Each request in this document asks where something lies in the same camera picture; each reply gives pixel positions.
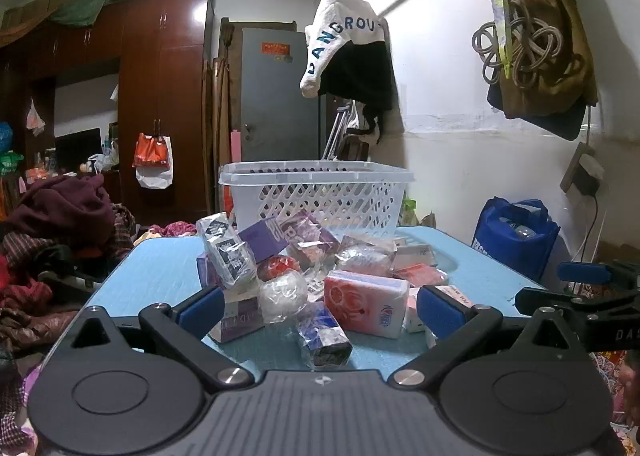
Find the clear wrapped pinkish packet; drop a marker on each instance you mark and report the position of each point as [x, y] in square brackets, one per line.
[362, 258]

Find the pink tissue pack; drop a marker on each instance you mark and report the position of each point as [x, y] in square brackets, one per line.
[365, 305]

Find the white and black hoodie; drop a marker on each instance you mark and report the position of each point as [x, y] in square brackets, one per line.
[345, 66]

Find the white plastic lattice basket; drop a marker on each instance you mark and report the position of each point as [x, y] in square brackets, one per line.
[320, 201]

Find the black monitor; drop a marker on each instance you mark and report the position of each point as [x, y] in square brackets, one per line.
[77, 148]

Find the olive brown hanging bag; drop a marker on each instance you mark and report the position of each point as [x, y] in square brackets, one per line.
[560, 76]

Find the brown wooden wardrobe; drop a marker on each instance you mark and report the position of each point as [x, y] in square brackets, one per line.
[165, 86]

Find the purple wrapped packet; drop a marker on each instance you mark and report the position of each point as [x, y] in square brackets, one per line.
[310, 236]

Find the small white plastic bag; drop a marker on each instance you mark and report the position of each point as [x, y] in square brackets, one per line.
[35, 118]

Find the grey metal door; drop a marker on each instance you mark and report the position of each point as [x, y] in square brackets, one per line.
[275, 101]

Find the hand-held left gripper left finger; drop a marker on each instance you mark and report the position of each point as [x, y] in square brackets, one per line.
[205, 308]

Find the floral cloth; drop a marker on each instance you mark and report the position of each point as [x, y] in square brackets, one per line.
[612, 386]

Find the black white wrapped packet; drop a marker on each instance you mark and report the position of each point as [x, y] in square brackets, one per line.
[225, 248]

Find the maroon clothing pile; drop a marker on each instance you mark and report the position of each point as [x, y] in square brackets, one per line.
[60, 216]

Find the blue shopping bag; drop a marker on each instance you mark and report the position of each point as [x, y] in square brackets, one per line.
[515, 241]

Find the light purple box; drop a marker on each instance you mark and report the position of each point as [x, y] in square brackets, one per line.
[237, 318]

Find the pink packet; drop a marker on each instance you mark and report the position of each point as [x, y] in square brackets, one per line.
[422, 275]

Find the blue black wrapped packet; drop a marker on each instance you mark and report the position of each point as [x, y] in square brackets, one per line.
[325, 341]

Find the wall socket with charger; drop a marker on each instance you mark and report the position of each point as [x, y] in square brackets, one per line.
[585, 173]

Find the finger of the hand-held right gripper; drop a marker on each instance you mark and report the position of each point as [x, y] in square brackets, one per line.
[582, 271]
[545, 300]

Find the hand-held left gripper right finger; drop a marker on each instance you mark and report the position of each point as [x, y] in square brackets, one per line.
[440, 311]

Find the leaning wooden boards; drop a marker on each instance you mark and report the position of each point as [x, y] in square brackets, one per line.
[220, 136]

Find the red wrapped packet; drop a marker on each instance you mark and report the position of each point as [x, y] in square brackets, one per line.
[277, 267]

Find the metal crutches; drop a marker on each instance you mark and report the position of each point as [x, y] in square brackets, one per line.
[336, 133]

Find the white wrapped round ball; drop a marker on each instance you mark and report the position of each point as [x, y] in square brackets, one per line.
[282, 293]

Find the green cloth bundle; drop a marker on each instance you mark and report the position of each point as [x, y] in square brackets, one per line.
[90, 3]

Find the yellow green strip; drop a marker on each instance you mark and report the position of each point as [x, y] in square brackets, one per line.
[500, 11]

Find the white printed card box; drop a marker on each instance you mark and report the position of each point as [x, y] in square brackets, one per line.
[457, 297]

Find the colourful bedding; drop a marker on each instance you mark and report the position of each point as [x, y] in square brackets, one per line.
[165, 230]

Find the orange white plastic bag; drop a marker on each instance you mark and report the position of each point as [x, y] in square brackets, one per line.
[154, 161]

